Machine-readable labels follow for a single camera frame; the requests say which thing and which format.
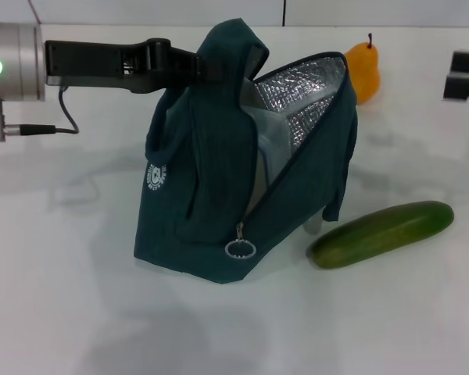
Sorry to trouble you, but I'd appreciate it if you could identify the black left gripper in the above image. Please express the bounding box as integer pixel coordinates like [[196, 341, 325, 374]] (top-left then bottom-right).
[[44, 37, 206, 95]]

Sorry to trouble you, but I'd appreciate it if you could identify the orange yellow pear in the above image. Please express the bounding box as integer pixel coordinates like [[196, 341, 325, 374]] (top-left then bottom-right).
[[343, 32, 381, 106]]

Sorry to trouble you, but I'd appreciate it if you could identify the clear plastic container blue rim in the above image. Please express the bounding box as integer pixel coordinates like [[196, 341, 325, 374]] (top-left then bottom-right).
[[240, 107, 295, 214]]

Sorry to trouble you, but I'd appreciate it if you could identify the dark teal insulated lunch bag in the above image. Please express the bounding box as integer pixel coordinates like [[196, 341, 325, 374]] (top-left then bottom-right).
[[133, 16, 360, 284]]

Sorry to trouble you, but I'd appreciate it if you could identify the green cucumber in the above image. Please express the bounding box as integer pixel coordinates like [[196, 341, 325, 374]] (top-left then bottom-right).
[[305, 199, 456, 271]]

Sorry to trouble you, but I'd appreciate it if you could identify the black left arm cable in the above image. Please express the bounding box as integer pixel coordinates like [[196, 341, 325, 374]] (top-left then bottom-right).
[[0, 86, 81, 144]]

